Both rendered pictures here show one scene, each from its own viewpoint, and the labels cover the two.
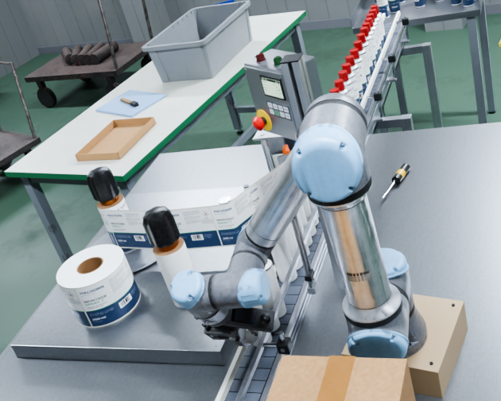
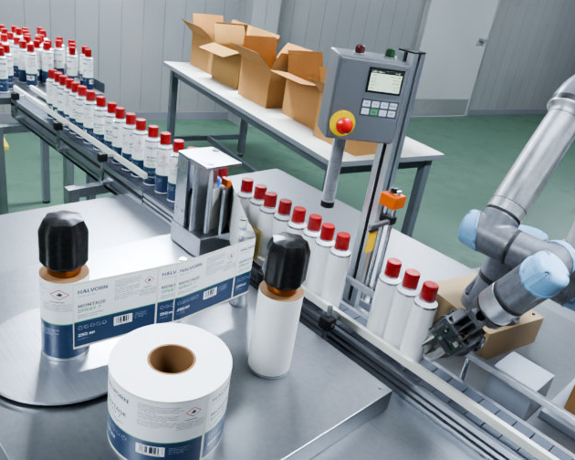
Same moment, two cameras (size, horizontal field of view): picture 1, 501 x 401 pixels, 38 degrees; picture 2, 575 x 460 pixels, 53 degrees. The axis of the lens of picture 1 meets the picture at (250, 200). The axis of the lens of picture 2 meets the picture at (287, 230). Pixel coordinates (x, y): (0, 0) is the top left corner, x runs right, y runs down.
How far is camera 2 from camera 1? 1.87 m
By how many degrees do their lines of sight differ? 64
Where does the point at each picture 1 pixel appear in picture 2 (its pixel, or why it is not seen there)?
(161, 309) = (256, 391)
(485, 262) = (406, 257)
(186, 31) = not seen: outside the picture
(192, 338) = (347, 395)
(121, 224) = (99, 303)
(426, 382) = (532, 331)
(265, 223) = (534, 195)
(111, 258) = (192, 339)
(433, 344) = not seen: hidden behind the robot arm
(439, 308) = not seen: hidden behind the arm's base
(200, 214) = (225, 257)
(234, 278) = (562, 251)
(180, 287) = (556, 270)
